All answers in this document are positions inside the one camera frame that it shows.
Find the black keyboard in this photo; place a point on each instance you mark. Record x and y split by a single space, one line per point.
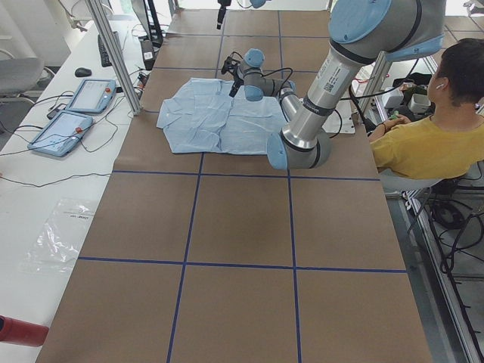
104 56

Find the light blue button shirt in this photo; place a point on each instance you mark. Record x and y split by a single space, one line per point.
202 117

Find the clear plastic bag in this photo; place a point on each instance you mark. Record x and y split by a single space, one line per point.
61 237

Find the blue teach pendant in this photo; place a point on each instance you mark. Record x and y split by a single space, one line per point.
61 134
92 96

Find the lower blue teach pendant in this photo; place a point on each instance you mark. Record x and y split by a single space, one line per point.
61 134

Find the black computer mouse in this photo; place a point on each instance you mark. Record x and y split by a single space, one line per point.
82 72

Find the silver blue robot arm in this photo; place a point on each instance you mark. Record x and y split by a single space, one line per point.
256 3
359 31

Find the person in yellow shirt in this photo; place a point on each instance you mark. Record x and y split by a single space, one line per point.
448 142

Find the aluminium frame post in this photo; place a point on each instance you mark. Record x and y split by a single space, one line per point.
115 54

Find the red cylinder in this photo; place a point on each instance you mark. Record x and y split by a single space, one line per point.
22 333

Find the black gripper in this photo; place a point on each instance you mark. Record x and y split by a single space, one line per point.
238 79
221 11

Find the upper blue teach pendant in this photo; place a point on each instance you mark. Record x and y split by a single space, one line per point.
92 96

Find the grey office chair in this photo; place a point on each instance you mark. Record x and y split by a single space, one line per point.
19 76

